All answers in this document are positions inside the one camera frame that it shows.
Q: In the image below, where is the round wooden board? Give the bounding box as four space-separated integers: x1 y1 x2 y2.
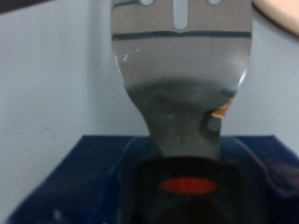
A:
251 0 299 37

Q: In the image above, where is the silver toaster oven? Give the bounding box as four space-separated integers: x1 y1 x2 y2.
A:
0 0 299 218

